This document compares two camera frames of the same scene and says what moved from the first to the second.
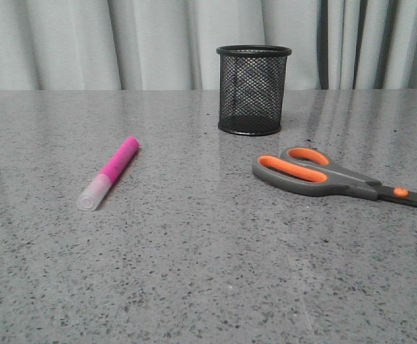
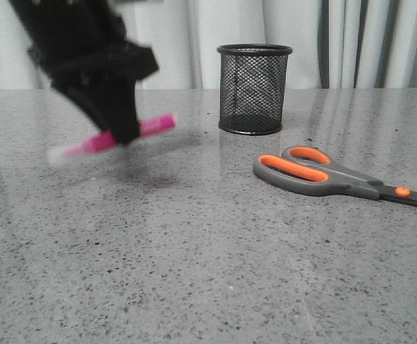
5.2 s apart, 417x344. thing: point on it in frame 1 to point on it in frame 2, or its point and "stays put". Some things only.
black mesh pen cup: [252, 88] stays put
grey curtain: [94, 45] stays put
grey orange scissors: [307, 171] stays put
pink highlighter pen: [92, 195] to [105, 140]
